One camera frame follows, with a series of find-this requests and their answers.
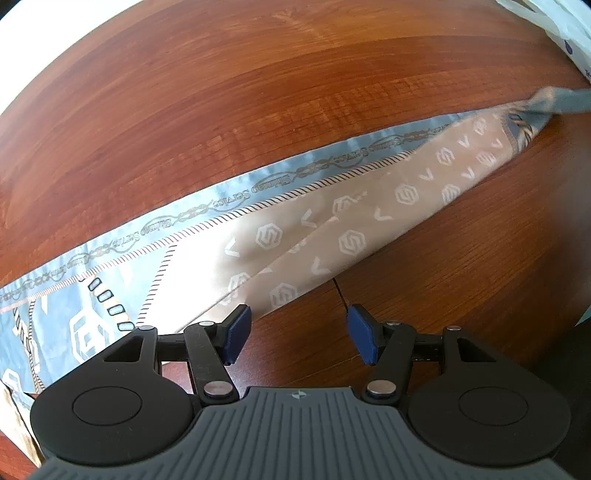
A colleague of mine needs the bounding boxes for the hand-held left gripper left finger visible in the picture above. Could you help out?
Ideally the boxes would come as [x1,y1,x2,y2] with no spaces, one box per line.
[97,304,253,408]

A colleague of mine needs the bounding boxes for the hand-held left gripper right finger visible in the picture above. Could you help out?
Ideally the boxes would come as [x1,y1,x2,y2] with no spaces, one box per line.
[347,303,506,409]

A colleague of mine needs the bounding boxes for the grey and beige patterned scarf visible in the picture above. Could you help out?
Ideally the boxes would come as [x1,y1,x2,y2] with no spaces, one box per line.
[0,85,591,467]

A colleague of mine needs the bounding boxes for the person's dark clothing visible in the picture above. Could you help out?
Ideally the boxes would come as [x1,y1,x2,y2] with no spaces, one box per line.
[531,318,591,480]

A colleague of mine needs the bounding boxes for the white plastic bag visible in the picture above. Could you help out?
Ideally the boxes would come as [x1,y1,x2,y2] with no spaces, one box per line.
[496,0,591,84]

